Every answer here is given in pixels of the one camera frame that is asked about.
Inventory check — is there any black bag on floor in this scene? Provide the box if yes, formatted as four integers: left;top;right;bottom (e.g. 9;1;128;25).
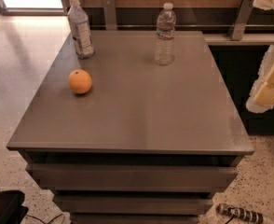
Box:
0;190;29;224

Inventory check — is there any labelled clear water bottle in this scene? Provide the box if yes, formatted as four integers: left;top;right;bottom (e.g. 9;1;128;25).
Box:
67;0;94;59

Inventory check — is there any metal bracket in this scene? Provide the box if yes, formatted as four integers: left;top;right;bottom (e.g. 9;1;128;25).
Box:
228;0;254;41
103;0;117;30

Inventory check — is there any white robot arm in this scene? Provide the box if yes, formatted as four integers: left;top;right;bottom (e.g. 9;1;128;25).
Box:
246;0;274;113

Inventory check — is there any right metal bracket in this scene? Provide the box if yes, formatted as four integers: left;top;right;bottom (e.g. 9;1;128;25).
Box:
228;0;254;41

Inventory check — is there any power strip on floor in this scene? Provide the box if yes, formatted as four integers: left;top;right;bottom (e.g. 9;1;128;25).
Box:
216;203;274;224

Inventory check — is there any black floor cable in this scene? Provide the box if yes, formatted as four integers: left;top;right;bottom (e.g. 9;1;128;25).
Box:
24;213;66;224

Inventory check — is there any wooden bench shelf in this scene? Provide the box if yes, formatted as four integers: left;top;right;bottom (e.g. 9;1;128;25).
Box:
204;34;274;46

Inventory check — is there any clear ribbed water bottle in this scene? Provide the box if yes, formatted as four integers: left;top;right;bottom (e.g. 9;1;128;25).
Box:
154;3;176;65

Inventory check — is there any grey drawer cabinet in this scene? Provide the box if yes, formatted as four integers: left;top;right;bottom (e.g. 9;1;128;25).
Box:
7;31;253;224

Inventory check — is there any orange fruit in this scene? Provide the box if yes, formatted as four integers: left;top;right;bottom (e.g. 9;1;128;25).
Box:
68;69;92;94

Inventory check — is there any left metal bracket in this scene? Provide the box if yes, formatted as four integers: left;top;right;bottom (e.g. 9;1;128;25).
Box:
103;0;117;30

